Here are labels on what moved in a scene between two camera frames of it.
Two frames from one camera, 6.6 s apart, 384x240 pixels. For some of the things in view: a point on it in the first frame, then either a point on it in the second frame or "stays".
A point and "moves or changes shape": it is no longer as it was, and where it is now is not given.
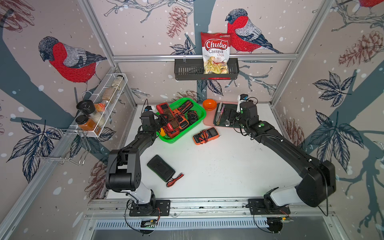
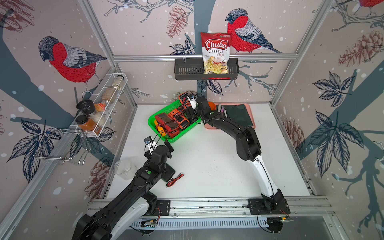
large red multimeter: (171, 115) moves or changes shape
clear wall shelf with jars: (70, 145) stays
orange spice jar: (84, 123) stays
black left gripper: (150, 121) → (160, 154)
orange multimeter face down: (181, 120) stays
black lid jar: (86, 106) stays
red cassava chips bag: (216, 50) stays
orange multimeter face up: (205, 135) → (184, 99)
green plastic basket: (196, 108) moves or changes shape
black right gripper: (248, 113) → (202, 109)
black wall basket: (189, 69) stays
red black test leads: (173, 181) stays
